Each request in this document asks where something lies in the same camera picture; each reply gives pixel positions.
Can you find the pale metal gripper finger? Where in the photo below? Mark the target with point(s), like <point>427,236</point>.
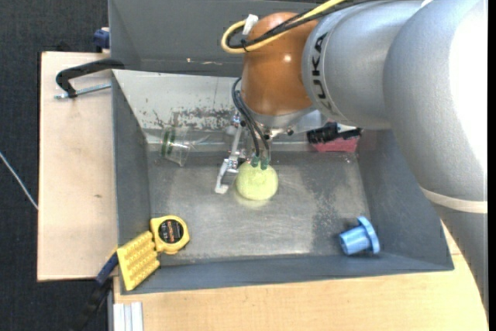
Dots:
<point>222,182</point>

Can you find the yellow-green foam ball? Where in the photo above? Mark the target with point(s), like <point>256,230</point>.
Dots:
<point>259,184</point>

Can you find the grey metal bin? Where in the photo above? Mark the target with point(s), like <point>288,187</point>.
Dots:
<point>240,232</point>

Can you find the red sponge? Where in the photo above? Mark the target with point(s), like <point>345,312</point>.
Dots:
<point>336,146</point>

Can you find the clear plastic cup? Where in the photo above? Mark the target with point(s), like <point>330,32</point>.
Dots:
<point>174,145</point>

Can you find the yellow tape measure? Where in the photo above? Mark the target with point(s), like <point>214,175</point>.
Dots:
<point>171,232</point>

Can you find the yellow ribbed plastic block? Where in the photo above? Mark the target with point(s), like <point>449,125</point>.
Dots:
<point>136,259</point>

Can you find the blue flanged plastic cylinder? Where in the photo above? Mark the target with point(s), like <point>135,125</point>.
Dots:
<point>358,237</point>

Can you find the pale wood flat board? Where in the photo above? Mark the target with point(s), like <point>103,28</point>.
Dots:
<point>73,174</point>

